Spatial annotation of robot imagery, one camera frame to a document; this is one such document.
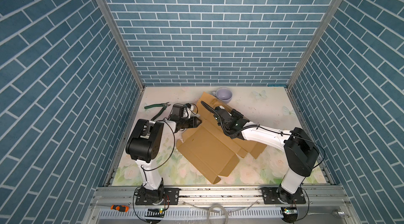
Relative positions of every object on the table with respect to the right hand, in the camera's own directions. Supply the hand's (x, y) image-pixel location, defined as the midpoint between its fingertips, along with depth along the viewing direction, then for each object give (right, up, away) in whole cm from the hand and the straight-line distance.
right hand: (238, 113), depth 88 cm
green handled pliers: (-48, +4, +20) cm, 52 cm away
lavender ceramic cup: (-6, +12, +24) cm, 28 cm away
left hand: (-21, -6, +9) cm, 24 cm away
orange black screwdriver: (-56, -41, -19) cm, 72 cm away
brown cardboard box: (-13, -23, +1) cm, 26 cm away
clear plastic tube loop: (-10, -42, -18) cm, 47 cm away
